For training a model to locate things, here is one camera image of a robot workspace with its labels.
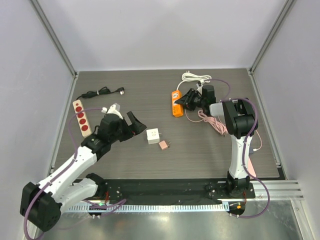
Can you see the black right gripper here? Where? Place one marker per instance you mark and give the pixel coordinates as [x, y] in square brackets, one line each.
[191, 100]

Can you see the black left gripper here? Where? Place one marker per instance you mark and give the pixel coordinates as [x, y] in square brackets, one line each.
[136, 127]

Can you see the white cube socket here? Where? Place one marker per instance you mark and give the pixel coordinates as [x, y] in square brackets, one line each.
[153, 136]

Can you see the pink plug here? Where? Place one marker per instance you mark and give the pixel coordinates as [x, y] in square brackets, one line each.
[164, 144]

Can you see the beige red power strip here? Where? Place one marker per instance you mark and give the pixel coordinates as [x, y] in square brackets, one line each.
[81, 118]

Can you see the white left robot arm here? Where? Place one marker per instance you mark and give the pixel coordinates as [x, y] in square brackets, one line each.
[42, 204]

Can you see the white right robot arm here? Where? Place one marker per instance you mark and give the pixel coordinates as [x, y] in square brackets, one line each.
[241, 122]

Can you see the pink power strip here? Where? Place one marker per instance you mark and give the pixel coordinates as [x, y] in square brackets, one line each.
[251, 169]

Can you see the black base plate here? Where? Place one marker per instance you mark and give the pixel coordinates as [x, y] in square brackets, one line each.
[213, 188]

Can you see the white slotted cable duct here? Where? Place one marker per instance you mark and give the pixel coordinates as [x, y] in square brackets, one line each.
[87, 208]

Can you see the aluminium front rail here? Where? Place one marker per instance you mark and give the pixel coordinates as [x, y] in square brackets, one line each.
[270, 189]

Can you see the right aluminium frame post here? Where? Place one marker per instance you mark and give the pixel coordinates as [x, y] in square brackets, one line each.
[285, 10]

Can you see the aluminium frame post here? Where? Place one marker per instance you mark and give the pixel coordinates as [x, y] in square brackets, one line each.
[52, 35]
[285, 10]

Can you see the left aluminium frame post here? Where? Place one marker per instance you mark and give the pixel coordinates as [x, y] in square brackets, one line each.
[52, 35]

